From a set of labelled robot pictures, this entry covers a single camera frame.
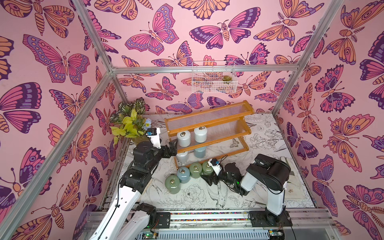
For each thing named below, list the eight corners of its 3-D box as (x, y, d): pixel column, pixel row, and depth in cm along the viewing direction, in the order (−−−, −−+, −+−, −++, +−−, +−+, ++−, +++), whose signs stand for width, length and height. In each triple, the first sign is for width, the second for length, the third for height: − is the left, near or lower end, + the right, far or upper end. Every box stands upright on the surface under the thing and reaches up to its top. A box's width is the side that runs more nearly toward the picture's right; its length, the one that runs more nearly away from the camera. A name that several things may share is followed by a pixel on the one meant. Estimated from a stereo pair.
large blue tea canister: (181, 185, 87) (180, 179, 80) (177, 175, 91) (175, 169, 84) (191, 180, 89) (191, 174, 82) (187, 170, 93) (186, 164, 86)
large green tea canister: (167, 194, 84) (164, 189, 77) (168, 180, 89) (166, 174, 82) (180, 194, 84) (178, 189, 76) (180, 180, 89) (179, 174, 82)
